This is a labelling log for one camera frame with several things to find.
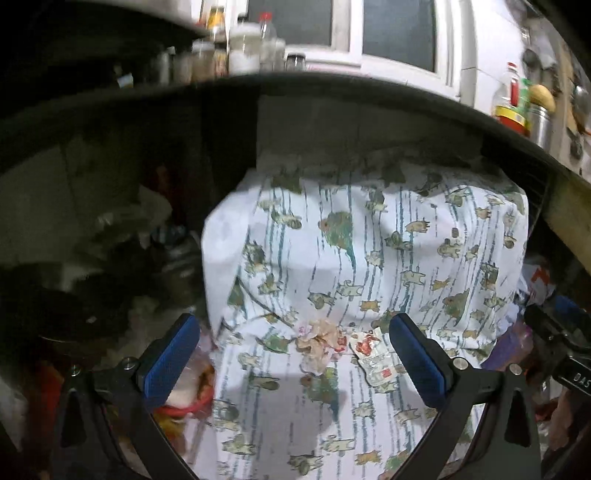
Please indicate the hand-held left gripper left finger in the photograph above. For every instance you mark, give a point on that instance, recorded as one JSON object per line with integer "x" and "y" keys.
{"x": 171, "y": 360}

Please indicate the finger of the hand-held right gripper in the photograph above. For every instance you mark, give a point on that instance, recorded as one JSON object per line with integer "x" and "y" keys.
{"x": 545, "y": 321}

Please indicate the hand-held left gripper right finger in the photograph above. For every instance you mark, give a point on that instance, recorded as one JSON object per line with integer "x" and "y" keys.
{"x": 415, "y": 360}

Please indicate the ketchup sachet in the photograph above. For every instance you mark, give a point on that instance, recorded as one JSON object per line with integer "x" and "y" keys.
{"x": 376, "y": 364}

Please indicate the red trash bin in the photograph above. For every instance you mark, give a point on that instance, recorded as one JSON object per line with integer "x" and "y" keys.
{"x": 182, "y": 410}

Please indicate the stained tissue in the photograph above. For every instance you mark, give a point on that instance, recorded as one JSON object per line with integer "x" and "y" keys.
{"x": 318, "y": 344}

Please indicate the white orange plastic bag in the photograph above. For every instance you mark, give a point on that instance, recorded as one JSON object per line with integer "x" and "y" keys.
{"x": 540, "y": 284}

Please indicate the purple plastic container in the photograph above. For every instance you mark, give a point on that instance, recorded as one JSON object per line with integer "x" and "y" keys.
{"x": 512, "y": 344}

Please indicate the animal print tablecloth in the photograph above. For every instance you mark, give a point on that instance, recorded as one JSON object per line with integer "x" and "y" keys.
{"x": 323, "y": 263}

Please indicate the steel canister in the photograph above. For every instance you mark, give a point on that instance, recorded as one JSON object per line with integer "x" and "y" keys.
{"x": 540, "y": 124}

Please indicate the cooking oil bottle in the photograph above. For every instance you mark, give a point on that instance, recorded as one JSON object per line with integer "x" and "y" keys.
{"x": 510, "y": 106}

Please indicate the green bottle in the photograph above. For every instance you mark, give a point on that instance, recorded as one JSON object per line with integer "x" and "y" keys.
{"x": 525, "y": 97}

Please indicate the hanging kitchen utensils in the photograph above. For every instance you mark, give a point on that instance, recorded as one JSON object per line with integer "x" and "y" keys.
{"x": 535, "y": 57}

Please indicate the dark kitchen counter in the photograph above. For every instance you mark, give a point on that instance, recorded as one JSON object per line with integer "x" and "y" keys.
{"x": 323, "y": 87}

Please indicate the spice jar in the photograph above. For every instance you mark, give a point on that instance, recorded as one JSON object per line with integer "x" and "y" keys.
{"x": 203, "y": 62}

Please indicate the large clear jar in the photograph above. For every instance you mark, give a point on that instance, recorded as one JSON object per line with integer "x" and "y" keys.
{"x": 244, "y": 50}

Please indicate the small dark lid jar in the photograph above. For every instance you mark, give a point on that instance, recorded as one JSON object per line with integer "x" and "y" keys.
{"x": 295, "y": 62}

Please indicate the white framed window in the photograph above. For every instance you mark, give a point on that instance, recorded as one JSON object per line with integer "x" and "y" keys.
{"x": 397, "y": 32}

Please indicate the red cap plastic bottle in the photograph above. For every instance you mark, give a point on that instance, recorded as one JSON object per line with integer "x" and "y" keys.
{"x": 268, "y": 41}

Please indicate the yellow label bottle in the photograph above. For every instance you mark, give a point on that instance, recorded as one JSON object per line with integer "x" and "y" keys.
{"x": 217, "y": 23}

